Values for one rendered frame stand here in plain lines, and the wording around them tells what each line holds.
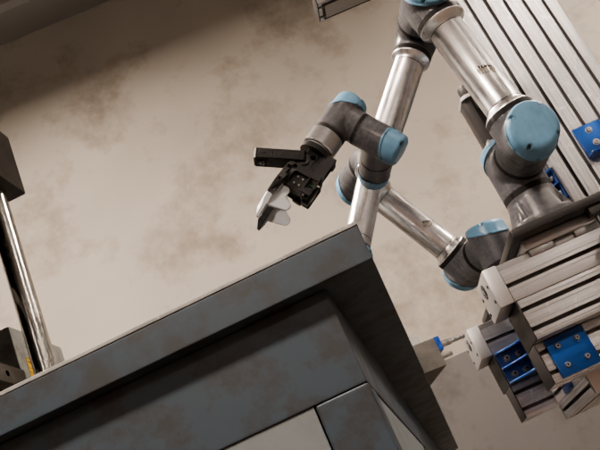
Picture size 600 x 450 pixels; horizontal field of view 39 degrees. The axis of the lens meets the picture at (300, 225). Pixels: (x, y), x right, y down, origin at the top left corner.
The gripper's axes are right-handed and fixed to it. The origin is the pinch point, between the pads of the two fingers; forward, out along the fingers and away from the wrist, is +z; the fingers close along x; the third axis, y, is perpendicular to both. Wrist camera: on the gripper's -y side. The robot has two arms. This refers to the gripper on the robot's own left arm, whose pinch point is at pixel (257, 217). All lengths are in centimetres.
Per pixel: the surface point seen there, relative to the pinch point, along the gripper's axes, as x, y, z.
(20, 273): 45, -54, 31
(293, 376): -90, 35, 43
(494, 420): 246, 89, -60
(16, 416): -86, 15, 58
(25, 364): 61, -44, 48
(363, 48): 249, -74, -212
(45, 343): 45, -37, 41
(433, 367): -13.8, 46.1, 12.3
